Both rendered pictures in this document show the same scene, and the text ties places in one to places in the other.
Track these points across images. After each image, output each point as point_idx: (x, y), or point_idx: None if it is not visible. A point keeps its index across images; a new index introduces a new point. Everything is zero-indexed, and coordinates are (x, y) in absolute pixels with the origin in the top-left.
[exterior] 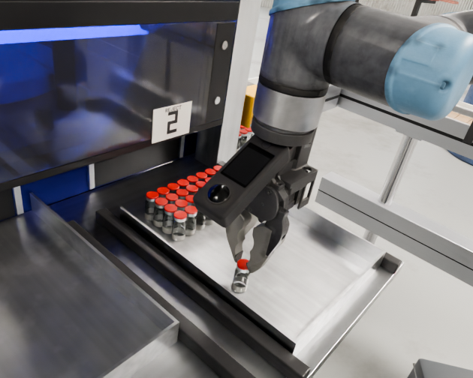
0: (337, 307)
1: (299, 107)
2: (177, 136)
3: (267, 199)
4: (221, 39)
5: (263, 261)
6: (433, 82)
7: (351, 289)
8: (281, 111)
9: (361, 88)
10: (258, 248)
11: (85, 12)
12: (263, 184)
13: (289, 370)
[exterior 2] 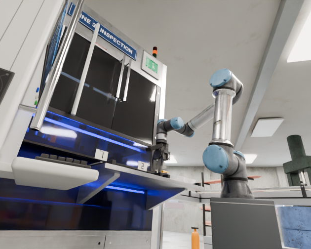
0: (179, 179)
1: (162, 135)
2: (143, 171)
3: (159, 152)
4: (153, 152)
5: (160, 167)
6: (174, 120)
7: (183, 178)
8: (159, 136)
9: (168, 126)
10: (159, 164)
11: (128, 137)
12: (157, 146)
13: (165, 175)
